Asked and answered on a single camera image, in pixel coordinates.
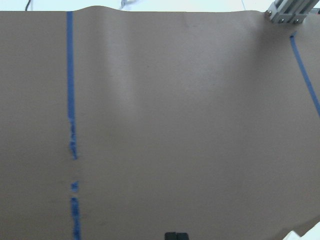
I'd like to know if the aluminium frame post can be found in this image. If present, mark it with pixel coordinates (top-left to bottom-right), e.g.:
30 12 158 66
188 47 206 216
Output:
264 0 320 25

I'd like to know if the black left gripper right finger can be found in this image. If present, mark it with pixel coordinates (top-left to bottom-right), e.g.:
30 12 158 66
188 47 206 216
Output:
176 232 189 240

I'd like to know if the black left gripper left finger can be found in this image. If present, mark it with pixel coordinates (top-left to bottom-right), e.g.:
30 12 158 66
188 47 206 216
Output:
164 232 177 240

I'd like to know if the cream long sleeve shirt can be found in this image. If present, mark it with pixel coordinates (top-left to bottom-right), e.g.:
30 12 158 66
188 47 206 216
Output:
283 230 319 240

